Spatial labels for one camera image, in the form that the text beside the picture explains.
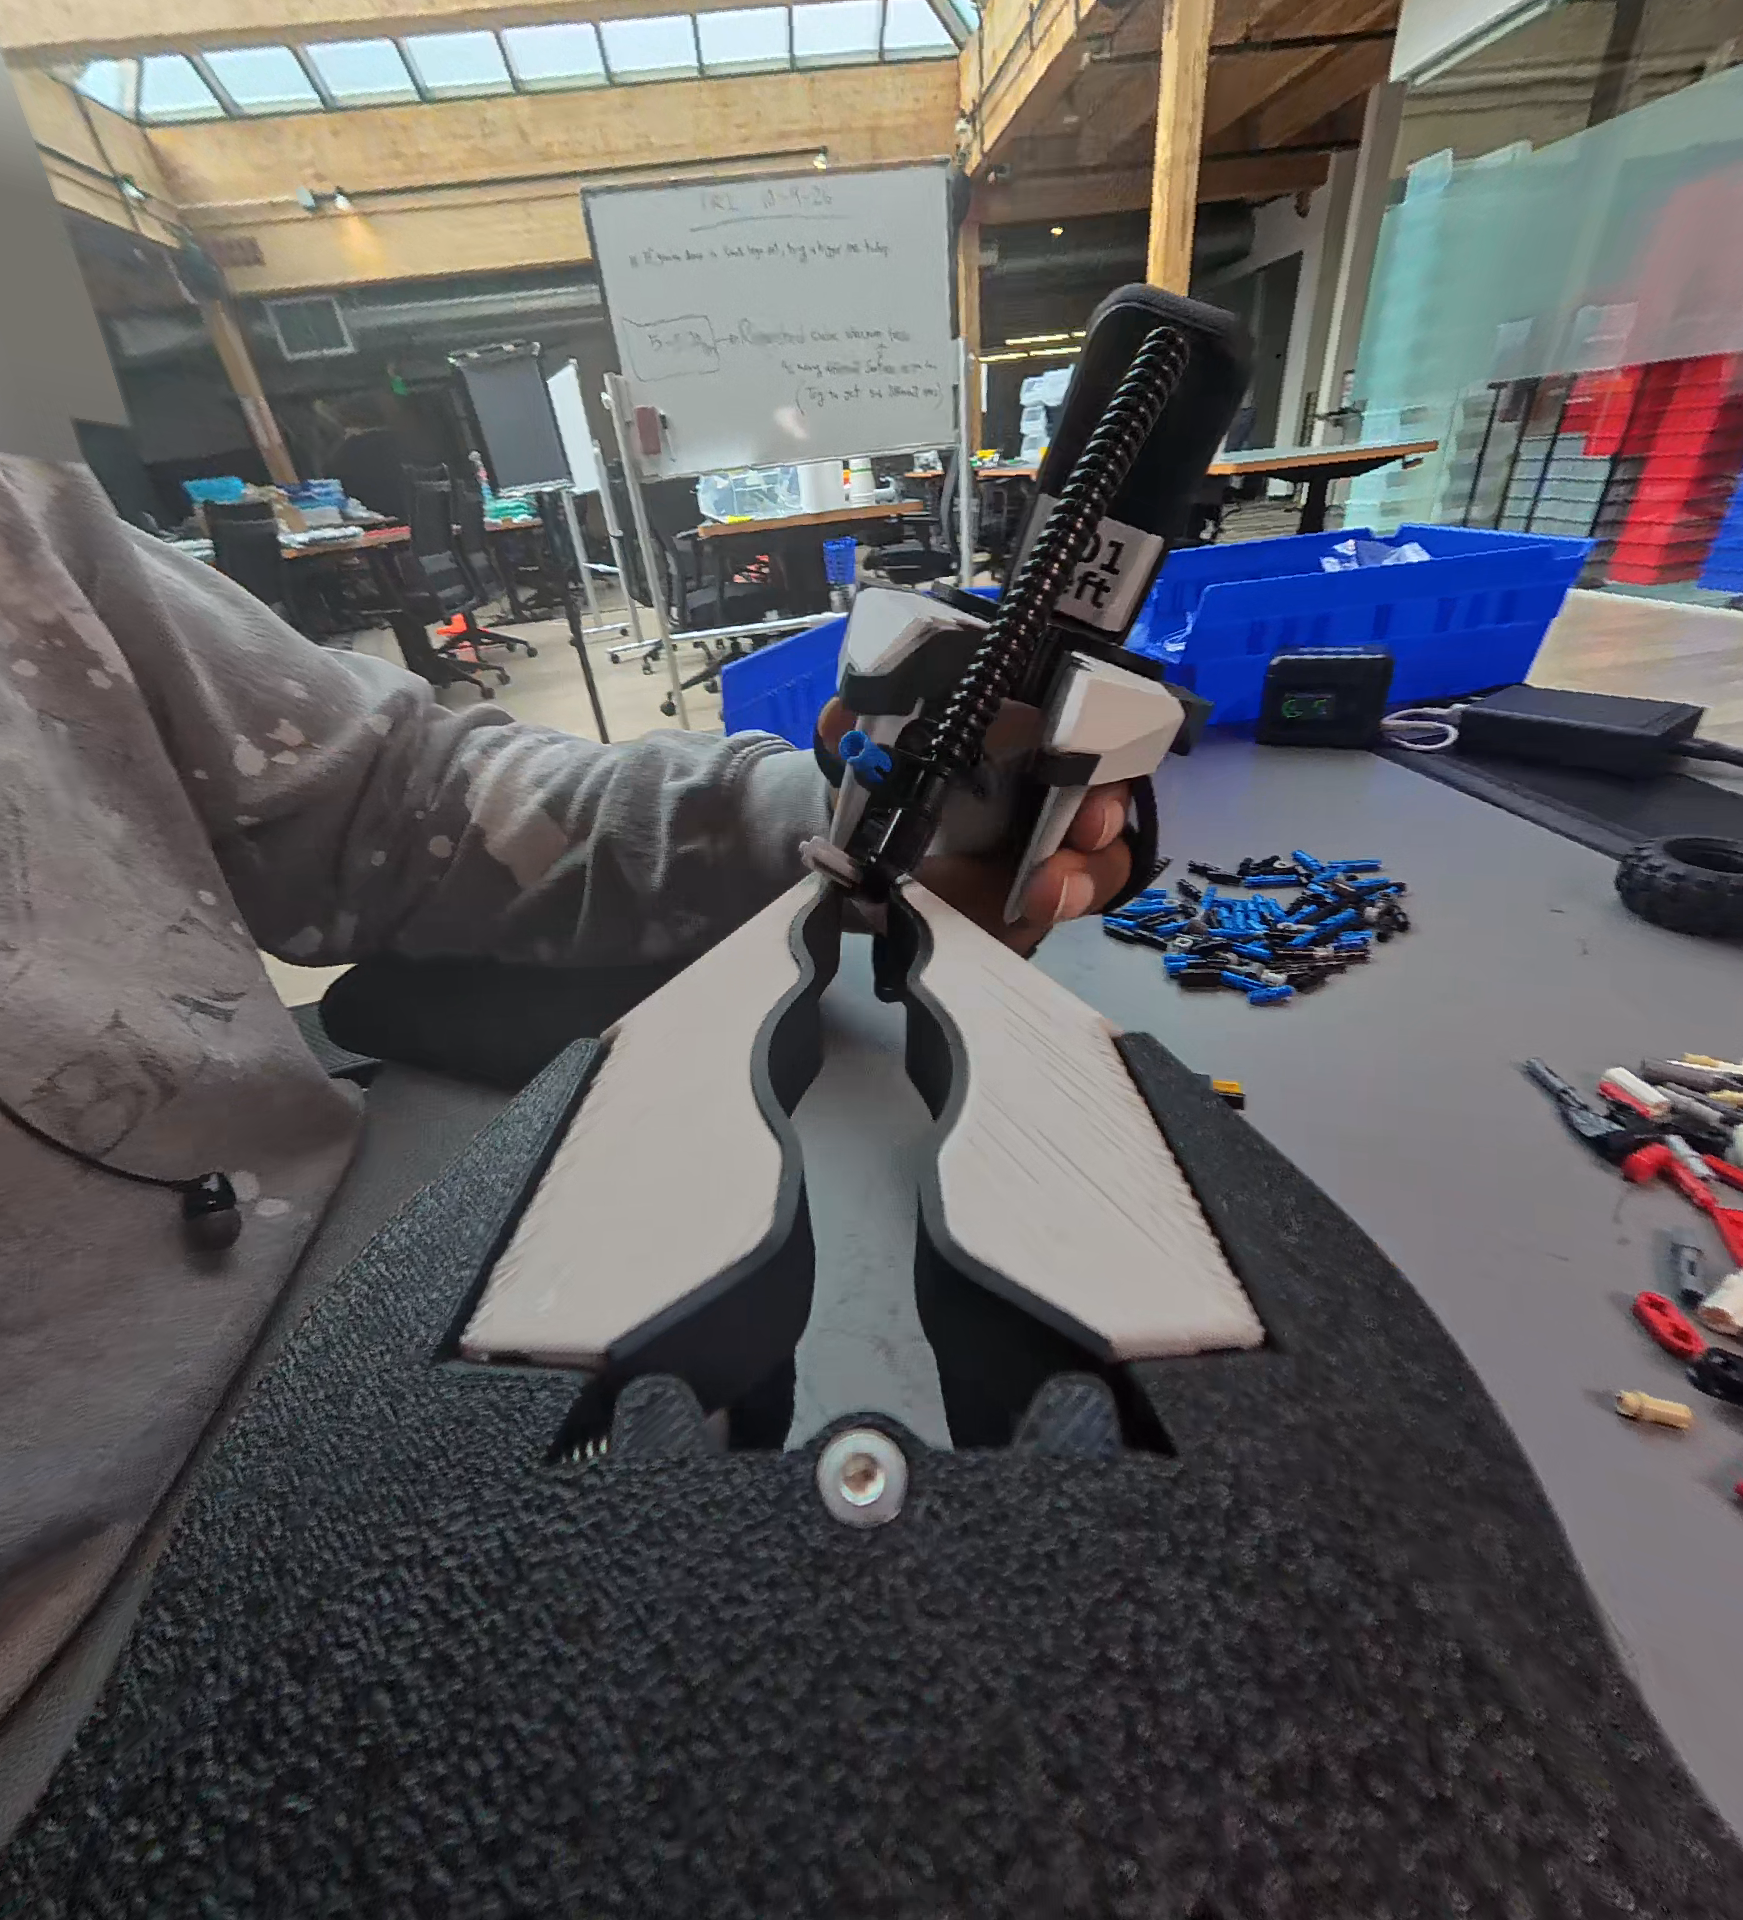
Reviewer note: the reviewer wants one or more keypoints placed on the large blue storage bin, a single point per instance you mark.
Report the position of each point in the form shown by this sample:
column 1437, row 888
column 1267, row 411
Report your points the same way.
column 1412, row 631

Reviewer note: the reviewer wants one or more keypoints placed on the person's left hand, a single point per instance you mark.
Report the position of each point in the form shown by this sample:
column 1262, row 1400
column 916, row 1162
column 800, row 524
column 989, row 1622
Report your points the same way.
column 1097, row 855

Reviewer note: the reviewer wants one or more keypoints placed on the black panel on tripod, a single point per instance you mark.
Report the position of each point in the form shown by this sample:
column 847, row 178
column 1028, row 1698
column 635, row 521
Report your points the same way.
column 511, row 420

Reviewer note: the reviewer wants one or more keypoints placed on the black rubber toy tyre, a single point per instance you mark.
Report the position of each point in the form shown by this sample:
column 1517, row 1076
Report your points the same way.
column 1652, row 900

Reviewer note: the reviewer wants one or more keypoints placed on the long wooden table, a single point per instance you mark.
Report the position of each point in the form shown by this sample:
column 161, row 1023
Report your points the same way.
column 1322, row 455

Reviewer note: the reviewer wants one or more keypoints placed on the grey toy motor assembly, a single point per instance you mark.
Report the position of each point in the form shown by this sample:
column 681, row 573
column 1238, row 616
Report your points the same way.
column 1228, row 1092

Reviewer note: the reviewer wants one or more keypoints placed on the clear plastic bag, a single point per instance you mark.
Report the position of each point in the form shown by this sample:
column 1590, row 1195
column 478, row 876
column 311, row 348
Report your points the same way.
column 1375, row 554

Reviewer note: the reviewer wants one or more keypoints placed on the black small connector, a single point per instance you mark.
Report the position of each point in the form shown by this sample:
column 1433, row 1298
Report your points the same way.
column 1737, row 1379

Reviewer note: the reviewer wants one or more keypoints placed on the black desk mat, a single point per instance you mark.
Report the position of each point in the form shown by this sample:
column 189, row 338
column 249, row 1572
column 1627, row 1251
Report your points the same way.
column 1638, row 818

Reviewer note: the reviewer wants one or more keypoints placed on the black office chair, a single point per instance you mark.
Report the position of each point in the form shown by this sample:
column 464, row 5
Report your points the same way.
column 436, row 554

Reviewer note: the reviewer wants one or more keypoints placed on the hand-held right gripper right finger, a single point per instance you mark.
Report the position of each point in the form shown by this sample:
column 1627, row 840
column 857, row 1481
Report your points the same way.
column 1097, row 1199

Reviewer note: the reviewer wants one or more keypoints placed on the person's left forearm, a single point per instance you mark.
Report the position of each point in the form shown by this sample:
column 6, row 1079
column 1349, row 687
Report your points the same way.
column 511, row 810

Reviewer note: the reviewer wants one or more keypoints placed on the whiteboard on stand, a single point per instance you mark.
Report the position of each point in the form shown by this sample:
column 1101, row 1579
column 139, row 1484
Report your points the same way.
column 765, row 300

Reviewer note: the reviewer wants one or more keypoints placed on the person's grey hoodie torso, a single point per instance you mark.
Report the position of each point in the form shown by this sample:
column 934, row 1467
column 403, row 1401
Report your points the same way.
column 61, row 900

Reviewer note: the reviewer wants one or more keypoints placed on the pile of blue black pins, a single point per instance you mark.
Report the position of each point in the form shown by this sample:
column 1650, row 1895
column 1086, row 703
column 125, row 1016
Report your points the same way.
column 1262, row 931

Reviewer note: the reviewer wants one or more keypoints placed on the grey desk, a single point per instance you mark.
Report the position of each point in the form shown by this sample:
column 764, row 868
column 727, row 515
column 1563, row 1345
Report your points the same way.
column 1412, row 1199

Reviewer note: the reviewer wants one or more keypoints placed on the tan small pin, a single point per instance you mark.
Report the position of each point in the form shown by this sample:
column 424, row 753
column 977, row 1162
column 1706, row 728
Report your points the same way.
column 1652, row 1406

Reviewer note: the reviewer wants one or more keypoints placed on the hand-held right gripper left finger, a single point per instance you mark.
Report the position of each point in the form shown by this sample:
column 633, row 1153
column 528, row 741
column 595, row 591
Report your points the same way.
column 631, row 1199

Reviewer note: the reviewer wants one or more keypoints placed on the black power adapter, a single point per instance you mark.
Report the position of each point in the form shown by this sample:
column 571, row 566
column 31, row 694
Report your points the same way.
column 1577, row 731

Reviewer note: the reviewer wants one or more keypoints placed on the black chair armrest pad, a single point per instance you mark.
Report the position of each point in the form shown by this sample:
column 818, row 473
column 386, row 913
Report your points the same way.
column 481, row 1021

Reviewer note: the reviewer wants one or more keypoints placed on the stack of red blue bins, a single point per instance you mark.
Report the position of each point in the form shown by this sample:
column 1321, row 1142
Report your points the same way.
column 1652, row 450

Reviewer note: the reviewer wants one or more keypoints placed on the black charger with display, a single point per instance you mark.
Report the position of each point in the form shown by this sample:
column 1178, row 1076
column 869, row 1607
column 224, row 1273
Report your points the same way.
column 1322, row 698

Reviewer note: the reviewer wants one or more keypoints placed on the red oval link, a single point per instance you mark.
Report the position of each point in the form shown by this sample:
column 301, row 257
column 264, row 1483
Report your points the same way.
column 1669, row 1323

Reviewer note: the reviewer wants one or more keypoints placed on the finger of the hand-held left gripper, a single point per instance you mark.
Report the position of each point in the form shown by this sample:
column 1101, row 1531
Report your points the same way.
column 1111, row 720
column 894, row 645

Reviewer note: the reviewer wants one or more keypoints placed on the cluttered wooden desk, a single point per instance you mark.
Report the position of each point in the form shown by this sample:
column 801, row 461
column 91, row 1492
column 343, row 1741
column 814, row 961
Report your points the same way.
column 316, row 524

